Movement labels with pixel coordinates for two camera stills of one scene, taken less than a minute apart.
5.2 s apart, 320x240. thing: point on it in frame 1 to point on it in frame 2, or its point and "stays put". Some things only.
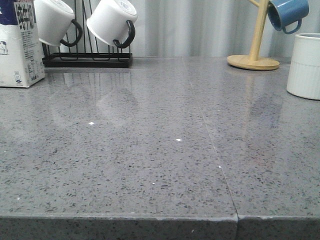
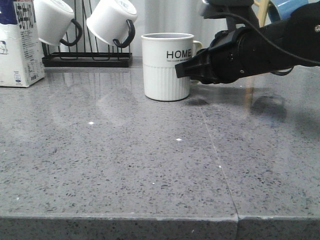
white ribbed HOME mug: (303, 79) to (161, 52)
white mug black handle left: (56, 24) stays put
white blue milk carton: (22, 59) stays put
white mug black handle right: (112, 21) stays put
